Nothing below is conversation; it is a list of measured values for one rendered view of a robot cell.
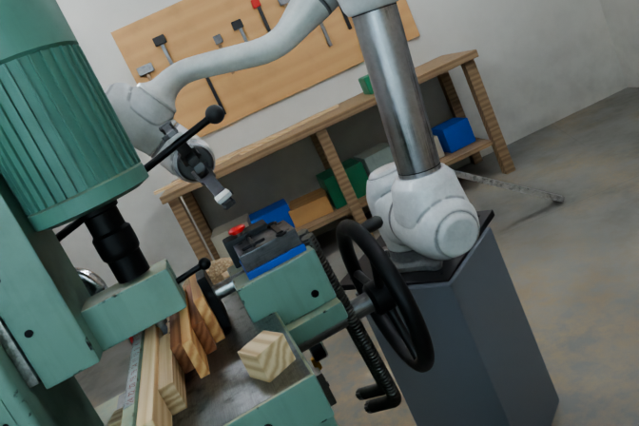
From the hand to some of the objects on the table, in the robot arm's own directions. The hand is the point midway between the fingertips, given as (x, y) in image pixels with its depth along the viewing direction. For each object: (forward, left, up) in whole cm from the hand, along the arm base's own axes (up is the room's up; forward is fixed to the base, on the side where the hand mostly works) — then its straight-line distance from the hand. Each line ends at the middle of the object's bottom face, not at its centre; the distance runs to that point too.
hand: (200, 168), depth 101 cm
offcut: (+27, +26, -21) cm, 43 cm away
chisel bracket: (+24, 0, -17) cm, 29 cm away
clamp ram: (+13, +8, -22) cm, 26 cm away
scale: (+25, -2, -16) cm, 30 cm away
